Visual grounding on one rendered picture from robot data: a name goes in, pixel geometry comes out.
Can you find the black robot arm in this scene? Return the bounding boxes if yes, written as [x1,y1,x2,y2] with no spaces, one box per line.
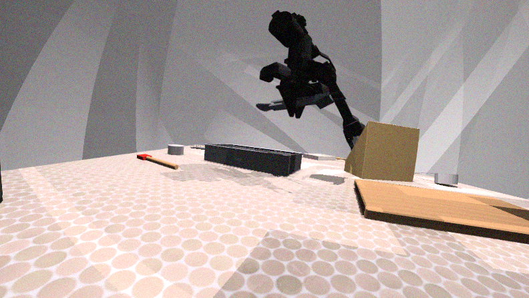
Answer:
[269,10,365,150]

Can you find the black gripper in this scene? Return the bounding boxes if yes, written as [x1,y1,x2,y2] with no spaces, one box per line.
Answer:
[259,51,329,119]

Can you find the white cylinder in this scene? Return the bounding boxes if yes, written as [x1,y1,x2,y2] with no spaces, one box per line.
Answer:
[168,144,184,155]

